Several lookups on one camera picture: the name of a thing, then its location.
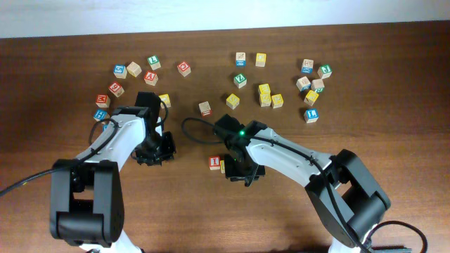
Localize red letter I block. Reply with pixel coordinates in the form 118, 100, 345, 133
208, 156, 221, 170

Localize yellow block right cluster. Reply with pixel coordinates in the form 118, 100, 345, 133
304, 90, 319, 106

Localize yellow framed wooden block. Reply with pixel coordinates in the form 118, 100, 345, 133
159, 93, 172, 108

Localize wooden block blue edge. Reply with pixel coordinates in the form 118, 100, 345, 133
296, 77, 311, 92

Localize yellow block top row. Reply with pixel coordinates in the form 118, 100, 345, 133
255, 53, 266, 67

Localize yellow block upper centre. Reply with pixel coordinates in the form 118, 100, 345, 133
258, 84, 271, 95

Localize yellow letter C block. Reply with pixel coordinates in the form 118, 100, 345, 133
220, 160, 225, 174

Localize green letter L block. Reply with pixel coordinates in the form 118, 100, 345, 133
147, 55, 161, 70

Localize yellow block beside centre pair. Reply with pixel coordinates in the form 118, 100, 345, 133
271, 94, 284, 109

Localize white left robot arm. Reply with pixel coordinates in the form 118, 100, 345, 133
50, 91, 176, 252

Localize red letter M block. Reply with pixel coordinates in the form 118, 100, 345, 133
96, 94, 110, 108

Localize red number 6 block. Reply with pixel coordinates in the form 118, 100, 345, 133
108, 82, 124, 98

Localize yellow block lower centre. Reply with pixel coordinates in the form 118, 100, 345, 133
259, 93, 271, 107

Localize wooden block green side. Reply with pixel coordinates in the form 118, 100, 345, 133
311, 79, 325, 93

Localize red letter A block left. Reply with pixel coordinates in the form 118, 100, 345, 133
143, 71, 158, 86

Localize blue letter L block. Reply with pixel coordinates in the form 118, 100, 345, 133
304, 108, 319, 124

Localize red letter Q block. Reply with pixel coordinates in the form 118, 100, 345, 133
177, 61, 191, 77

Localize plain wooden block top left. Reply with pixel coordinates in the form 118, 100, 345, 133
127, 62, 142, 77

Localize green letter J block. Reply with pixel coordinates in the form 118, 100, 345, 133
317, 65, 333, 79

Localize blue letter G block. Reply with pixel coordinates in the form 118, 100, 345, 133
113, 65, 128, 79

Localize wooden H block blue side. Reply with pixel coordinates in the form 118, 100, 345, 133
301, 58, 314, 74

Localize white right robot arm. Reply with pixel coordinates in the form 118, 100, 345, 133
214, 115, 391, 252

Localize yellow block mid centre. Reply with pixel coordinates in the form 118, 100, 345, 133
226, 93, 240, 110

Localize green letter Z block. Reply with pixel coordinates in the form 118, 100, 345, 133
233, 73, 247, 89

